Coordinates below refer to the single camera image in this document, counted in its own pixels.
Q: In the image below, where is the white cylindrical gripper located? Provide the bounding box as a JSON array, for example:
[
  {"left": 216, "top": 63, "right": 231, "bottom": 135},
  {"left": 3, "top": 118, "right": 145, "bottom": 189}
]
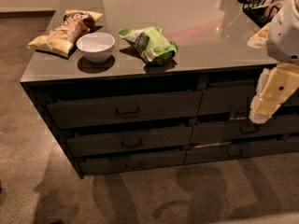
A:
[{"left": 247, "top": 23, "right": 299, "bottom": 124}]

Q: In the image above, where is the drawer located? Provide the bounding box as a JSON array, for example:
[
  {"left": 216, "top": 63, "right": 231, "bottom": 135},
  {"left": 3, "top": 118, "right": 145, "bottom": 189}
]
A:
[
  {"left": 191, "top": 114, "right": 299, "bottom": 145},
  {"left": 66, "top": 126, "right": 192, "bottom": 157},
  {"left": 47, "top": 91, "right": 202, "bottom": 129},
  {"left": 197, "top": 79, "right": 299, "bottom": 116},
  {"left": 185, "top": 136, "right": 299, "bottom": 164},
  {"left": 79, "top": 149, "right": 186, "bottom": 175}
]

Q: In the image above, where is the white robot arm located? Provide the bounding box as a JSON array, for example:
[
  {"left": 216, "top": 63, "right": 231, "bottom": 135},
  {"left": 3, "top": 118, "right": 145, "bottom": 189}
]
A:
[{"left": 247, "top": 0, "right": 299, "bottom": 124}]

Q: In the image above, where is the brown bag in basket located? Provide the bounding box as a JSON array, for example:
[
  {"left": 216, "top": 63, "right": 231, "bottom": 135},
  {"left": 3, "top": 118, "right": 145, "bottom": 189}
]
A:
[{"left": 263, "top": 0, "right": 286, "bottom": 20}]

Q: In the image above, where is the green snack bag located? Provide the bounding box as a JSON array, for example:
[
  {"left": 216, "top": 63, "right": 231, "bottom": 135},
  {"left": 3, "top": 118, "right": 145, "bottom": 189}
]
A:
[{"left": 119, "top": 26, "right": 178, "bottom": 65}]

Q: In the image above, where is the dark counter cabinet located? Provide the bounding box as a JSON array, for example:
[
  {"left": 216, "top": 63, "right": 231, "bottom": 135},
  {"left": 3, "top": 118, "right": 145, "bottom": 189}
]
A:
[{"left": 21, "top": 0, "right": 298, "bottom": 176}]

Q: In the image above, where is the white bowl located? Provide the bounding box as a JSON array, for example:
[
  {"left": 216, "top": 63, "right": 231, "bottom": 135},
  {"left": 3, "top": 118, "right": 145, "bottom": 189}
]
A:
[{"left": 77, "top": 33, "right": 115, "bottom": 63}]

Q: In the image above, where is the yellow brown chip bag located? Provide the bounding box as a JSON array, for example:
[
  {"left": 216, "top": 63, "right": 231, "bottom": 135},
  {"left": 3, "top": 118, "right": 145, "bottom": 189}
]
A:
[{"left": 27, "top": 9, "right": 103, "bottom": 58}]

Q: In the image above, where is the black wire basket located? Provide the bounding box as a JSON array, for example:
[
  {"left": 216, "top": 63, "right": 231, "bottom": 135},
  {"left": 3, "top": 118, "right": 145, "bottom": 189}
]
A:
[{"left": 242, "top": 0, "right": 295, "bottom": 28}]

